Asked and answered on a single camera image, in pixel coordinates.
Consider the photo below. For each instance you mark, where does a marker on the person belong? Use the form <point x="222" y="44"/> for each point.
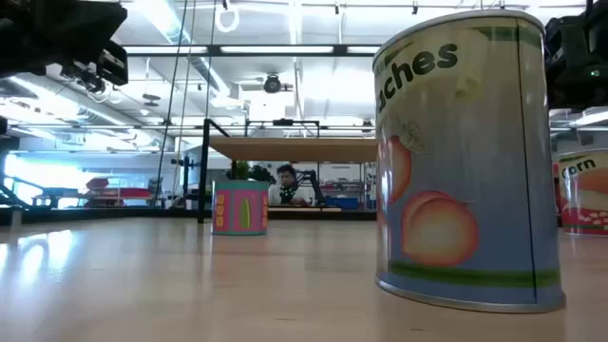
<point x="287" y="183"/>

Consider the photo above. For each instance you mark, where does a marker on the blue storage bin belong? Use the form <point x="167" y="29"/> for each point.
<point x="342" y="203"/>

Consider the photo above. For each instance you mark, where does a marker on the black overhead frame bar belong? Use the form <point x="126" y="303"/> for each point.
<point x="214" y="49"/>

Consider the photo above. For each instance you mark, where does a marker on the black overhead camera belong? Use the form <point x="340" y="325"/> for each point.
<point x="272" y="84"/>

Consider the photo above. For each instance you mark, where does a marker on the black table frame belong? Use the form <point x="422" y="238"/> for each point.
<point x="119" y="214"/>

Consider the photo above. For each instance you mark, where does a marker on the peaches tin can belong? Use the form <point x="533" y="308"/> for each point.
<point x="465" y="166"/>

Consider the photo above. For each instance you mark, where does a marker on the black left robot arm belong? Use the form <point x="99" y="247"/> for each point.
<point x="47" y="33"/>

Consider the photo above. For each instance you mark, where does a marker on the pink teal tin can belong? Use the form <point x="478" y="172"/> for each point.
<point x="240" y="209"/>

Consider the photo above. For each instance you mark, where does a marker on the black background rig frame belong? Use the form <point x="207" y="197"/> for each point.
<point x="283" y="122"/>

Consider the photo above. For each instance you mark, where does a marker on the red workshop cart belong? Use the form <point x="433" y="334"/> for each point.
<point x="119" y="192"/>

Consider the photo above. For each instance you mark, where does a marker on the potted green plant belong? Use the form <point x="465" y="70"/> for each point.
<point x="240" y="171"/>

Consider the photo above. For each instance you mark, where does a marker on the corn tin can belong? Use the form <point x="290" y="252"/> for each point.
<point x="586" y="199"/>

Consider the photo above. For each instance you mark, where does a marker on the wooden shelf black legs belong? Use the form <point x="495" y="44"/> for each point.
<point x="294" y="149"/>

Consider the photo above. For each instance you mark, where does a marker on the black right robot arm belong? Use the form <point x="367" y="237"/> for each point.
<point x="577" y="52"/>

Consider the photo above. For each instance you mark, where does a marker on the black ceiling device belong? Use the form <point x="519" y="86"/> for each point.
<point x="92" y="84"/>

